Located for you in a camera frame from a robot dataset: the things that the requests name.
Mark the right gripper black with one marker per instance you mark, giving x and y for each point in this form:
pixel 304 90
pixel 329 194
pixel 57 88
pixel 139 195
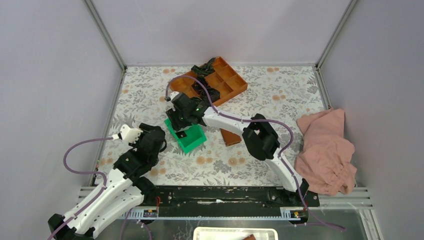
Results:
pixel 172 114

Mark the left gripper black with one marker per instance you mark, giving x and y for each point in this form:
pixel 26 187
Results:
pixel 144 127

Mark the green plastic card box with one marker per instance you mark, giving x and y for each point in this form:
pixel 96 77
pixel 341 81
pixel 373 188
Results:
pixel 187 139

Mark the brown leather card holder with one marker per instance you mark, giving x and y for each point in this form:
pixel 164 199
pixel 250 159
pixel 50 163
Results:
pixel 230 138

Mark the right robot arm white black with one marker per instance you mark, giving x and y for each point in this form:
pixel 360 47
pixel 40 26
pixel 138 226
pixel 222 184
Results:
pixel 260 138

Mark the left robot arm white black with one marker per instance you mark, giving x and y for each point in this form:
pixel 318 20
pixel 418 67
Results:
pixel 124 187

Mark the black items in tray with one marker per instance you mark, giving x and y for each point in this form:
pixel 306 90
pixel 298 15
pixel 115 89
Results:
pixel 201 73

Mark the orange wooden compartment tray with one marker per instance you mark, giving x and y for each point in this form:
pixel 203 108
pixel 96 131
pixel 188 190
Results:
pixel 225 79

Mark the pink crumpled cloth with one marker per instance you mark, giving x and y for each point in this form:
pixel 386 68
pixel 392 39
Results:
pixel 325 160

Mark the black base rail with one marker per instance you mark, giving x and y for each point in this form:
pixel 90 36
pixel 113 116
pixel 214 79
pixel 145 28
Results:
pixel 252 202

